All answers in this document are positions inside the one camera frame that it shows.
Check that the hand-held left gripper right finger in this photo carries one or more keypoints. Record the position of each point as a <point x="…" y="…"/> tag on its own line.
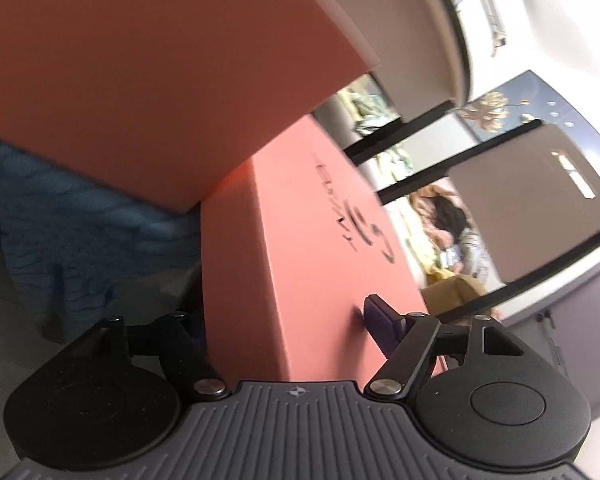
<point x="386" y="324"/>

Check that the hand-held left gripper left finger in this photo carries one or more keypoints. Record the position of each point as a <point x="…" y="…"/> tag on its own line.
<point x="179" y="341"/>

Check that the orange box base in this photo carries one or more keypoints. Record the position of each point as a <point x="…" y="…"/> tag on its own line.
<point x="300" y="240"/>

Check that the orange box lid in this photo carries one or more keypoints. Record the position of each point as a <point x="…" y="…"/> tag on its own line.
<point x="145" y="65"/>

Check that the mustard yellow chair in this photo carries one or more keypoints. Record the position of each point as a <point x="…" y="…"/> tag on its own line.
<point x="455" y="292"/>

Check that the black framed glass partition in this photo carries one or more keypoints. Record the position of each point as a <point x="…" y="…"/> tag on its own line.
<point x="485" y="210"/>

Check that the blue knitted cloth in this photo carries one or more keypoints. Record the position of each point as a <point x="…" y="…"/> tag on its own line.
<point x="65" y="230"/>

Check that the grey cabinet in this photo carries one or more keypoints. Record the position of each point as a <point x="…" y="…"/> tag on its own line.
<point x="565" y="345"/>

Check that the beige round table black rim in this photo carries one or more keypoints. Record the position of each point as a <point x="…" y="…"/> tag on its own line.
<point x="420" y="35"/>

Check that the navy wall picture gold leaves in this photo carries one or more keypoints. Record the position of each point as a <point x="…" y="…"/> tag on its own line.
<point x="525" y="105"/>

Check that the white slatted wall fixture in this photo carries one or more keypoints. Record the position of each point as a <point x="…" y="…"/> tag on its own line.
<point x="487" y="5"/>

